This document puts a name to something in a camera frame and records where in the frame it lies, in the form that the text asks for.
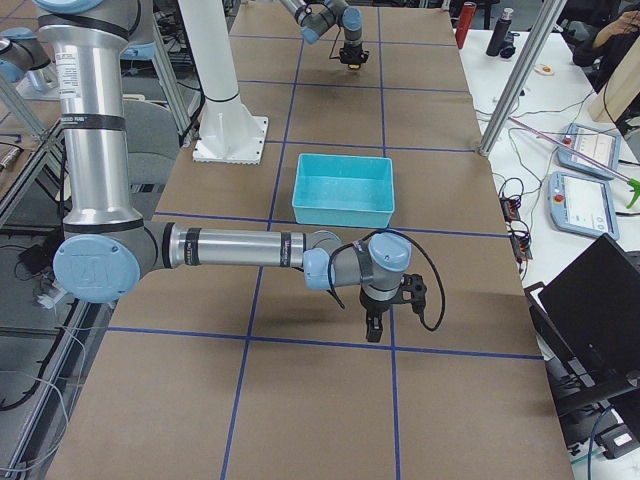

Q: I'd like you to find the turquoise plastic bin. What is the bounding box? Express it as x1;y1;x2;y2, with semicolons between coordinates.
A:
291;153;395;228

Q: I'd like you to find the black bottle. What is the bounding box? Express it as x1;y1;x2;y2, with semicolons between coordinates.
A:
485;8;515;58

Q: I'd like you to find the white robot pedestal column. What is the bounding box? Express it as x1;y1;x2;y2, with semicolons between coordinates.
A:
179;0;269;165

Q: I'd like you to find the black laptop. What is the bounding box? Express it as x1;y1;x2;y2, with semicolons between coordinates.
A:
537;232;640;376

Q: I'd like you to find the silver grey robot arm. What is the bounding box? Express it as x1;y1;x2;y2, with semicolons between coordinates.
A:
37;1;426;342

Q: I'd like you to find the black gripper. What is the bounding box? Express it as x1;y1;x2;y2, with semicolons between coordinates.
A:
359;288;400;343

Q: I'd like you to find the red bottle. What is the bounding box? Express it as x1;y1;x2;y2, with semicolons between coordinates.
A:
455;1;477;49

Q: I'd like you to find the aluminium frame post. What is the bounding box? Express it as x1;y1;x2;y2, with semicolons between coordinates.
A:
477;0;567;157

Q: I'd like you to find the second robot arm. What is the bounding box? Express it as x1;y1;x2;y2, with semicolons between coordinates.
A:
279;0;363;46

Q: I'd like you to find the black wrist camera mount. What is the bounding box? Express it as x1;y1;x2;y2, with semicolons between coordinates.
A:
399;274;427;319

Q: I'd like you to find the near teach pendant tablet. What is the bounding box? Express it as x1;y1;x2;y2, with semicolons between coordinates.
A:
548;171;620;240

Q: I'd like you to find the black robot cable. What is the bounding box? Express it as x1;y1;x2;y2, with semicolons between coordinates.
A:
327;229;447;332

